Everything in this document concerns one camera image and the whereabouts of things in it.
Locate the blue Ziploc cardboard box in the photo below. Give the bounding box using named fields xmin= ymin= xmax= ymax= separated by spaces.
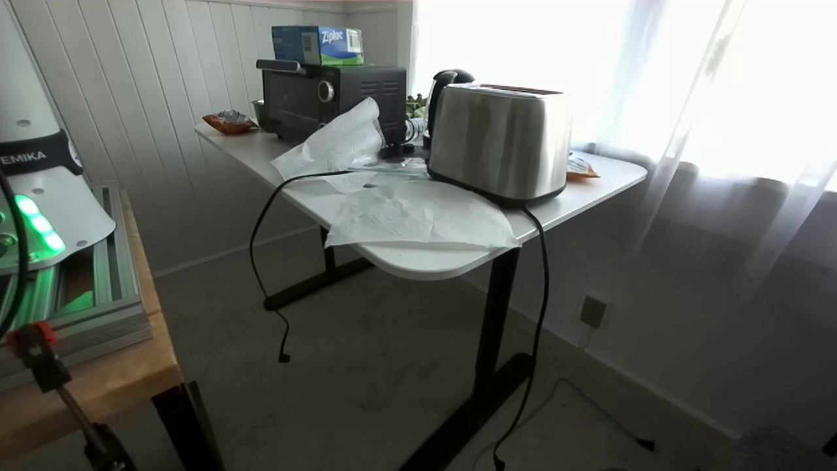
xmin=270 ymin=24 xmax=365 ymax=67

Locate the white crumpled cloth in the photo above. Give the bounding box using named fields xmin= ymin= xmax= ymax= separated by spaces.
xmin=270 ymin=95 xmax=518 ymax=255

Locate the silver two-slot toaster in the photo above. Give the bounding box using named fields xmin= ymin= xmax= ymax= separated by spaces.
xmin=425 ymin=80 xmax=576 ymax=207

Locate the brown orange flat object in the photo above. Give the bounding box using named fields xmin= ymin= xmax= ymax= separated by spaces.
xmin=200 ymin=106 xmax=262 ymax=138

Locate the white sheer curtain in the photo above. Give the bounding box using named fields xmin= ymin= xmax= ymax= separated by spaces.
xmin=572 ymin=0 xmax=837 ymax=299

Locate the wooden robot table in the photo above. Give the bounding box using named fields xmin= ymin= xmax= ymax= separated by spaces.
xmin=0 ymin=193 xmax=224 ymax=471

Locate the red black clamp stand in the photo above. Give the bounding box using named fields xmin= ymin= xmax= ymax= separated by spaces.
xmin=6 ymin=320 xmax=138 ymax=471

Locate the black toaster power cable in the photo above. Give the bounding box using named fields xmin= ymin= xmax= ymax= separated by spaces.
xmin=491 ymin=203 xmax=555 ymax=471

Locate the black desk leg frame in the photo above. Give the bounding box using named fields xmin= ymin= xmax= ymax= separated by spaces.
xmin=262 ymin=224 xmax=535 ymax=471

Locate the black oven power cable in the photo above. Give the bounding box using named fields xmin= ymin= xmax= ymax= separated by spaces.
xmin=245 ymin=166 xmax=351 ymax=363

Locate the grey wall outlet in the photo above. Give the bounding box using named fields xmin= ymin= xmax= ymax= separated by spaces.
xmin=577 ymin=292 xmax=609 ymax=333

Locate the aluminium profile frame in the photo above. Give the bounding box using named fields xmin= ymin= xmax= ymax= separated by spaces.
xmin=0 ymin=186 xmax=155 ymax=388

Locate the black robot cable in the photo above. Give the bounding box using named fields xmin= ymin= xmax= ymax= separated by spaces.
xmin=0 ymin=166 xmax=34 ymax=337

